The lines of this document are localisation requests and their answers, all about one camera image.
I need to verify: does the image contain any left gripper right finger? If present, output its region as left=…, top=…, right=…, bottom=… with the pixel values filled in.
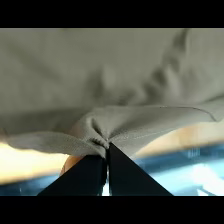
left=107, top=142, right=174, bottom=197

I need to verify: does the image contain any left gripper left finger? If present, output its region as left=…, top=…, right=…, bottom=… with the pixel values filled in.
left=36, top=153, right=108, bottom=197

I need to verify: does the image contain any beige T-shirt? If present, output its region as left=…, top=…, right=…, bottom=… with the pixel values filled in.
left=0, top=28, right=224, bottom=160

